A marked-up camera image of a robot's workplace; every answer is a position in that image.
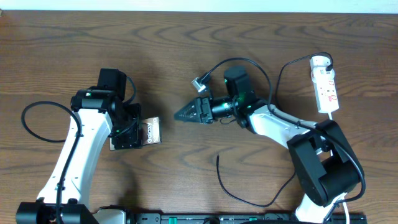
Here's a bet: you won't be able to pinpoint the white power strip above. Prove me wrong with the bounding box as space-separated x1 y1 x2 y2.
311 67 339 114

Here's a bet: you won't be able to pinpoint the white power strip cord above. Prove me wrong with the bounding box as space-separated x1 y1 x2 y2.
327 112 350 224

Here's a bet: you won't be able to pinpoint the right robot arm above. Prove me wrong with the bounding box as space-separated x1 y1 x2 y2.
174 66 366 223

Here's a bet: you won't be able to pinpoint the bronze Galaxy smartphone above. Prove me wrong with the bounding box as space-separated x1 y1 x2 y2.
109 116 162 151

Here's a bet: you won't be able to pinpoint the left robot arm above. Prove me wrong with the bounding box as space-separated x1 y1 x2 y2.
16 68 143 223

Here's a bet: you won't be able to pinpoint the white charger plug adapter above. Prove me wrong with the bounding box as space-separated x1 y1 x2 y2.
310 55 331 70

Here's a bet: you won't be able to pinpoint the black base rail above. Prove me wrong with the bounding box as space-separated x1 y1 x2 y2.
93 212 367 224

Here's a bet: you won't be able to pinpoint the black charging cable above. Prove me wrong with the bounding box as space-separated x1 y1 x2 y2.
216 52 334 208

